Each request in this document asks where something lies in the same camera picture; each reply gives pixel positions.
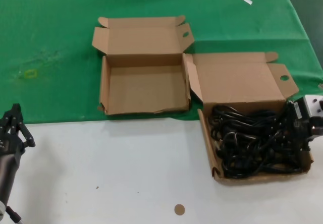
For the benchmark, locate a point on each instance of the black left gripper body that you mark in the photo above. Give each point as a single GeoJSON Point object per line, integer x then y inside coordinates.
{"type": "Point", "coordinates": [10, 145]}

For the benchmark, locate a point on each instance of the white tape strip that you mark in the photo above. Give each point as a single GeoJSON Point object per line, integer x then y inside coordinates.
{"type": "Point", "coordinates": [247, 0]}

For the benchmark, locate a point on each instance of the green table cloth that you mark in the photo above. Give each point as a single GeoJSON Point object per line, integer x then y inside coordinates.
{"type": "Point", "coordinates": [50, 19]}

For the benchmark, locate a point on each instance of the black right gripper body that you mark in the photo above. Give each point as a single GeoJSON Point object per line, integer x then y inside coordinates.
{"type": "Point", "coordinates": [314, 130]}

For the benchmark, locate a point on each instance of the cardboard box with oval hole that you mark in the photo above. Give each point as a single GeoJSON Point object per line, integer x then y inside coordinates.
{"type": "Point", "coordinates": [146, 87]}

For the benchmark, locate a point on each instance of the cardboard box with round hole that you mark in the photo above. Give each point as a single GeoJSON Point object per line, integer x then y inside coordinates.
{"type": "Point", "coordinates": [239, 82]}

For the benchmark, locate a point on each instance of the brown round cardboard disc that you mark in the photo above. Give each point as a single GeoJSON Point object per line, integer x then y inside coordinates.
{"type": "Point", "coordinates": [179, 210]}

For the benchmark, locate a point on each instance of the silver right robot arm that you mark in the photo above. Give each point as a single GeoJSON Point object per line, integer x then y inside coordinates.
{"type": "Point", "coordinates": [313, 105]}

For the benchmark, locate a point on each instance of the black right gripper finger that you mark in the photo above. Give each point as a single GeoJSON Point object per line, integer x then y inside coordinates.
{"type": "Point", "coordinates": [306, 147]}

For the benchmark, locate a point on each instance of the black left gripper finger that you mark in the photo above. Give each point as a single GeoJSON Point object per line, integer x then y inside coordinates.
{"type": "Point", "coordinates": [16, 118]}

